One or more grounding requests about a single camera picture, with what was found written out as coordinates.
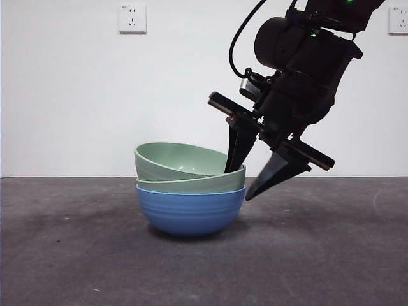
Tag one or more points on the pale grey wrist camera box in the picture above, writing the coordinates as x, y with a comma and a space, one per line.
247, 86

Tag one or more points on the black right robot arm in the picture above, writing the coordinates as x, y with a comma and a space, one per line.
318, 51

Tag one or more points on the blue ribbed bowl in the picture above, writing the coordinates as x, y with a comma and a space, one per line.
191, 213

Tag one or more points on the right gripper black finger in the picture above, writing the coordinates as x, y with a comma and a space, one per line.
240, 143
277, 172

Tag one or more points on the green ribbed bowl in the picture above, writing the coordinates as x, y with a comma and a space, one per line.
191, 186
165, 159

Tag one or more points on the white wall socket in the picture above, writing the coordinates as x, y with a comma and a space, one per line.
133, 19
398, 20

